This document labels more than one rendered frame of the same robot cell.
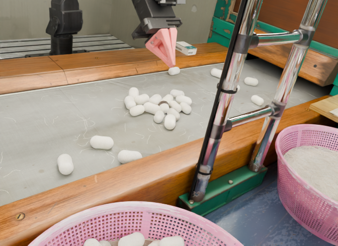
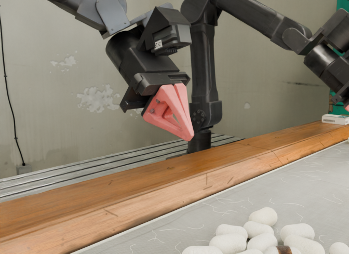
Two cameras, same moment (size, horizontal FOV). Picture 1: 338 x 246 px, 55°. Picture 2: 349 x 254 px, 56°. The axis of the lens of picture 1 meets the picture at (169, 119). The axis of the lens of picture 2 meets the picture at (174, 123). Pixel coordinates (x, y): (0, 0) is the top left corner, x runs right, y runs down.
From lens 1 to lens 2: 43 cm
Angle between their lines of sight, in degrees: 20
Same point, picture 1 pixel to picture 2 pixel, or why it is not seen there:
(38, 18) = (86, 145)
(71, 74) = (279, 153)
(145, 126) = not seen: outside the picture
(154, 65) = (330, 136)
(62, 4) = (208, 95)
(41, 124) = (333, 203)
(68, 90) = (292, 170)
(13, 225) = not seen: outside the picture
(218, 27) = not seen: hidden behind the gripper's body
